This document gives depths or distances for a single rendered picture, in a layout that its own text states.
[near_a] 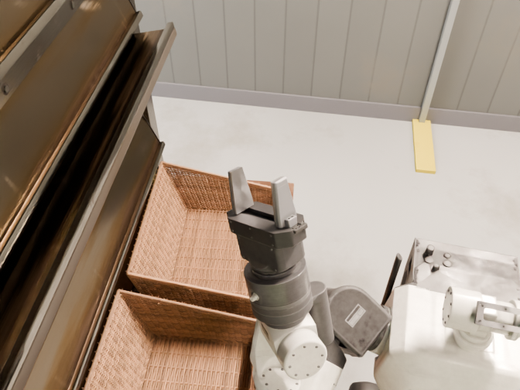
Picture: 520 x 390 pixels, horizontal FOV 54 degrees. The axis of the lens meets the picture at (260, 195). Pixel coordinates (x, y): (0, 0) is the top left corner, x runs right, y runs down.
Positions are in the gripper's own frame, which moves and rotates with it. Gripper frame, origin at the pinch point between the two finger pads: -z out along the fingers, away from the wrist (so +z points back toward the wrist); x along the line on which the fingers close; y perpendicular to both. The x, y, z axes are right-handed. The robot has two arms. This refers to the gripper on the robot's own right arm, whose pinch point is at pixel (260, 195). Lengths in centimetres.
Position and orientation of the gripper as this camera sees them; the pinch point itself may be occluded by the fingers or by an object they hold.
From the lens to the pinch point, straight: 65.6
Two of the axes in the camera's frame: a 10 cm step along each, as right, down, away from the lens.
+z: 1.8, 8.9, 4.1
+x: 6.8, 1.8, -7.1
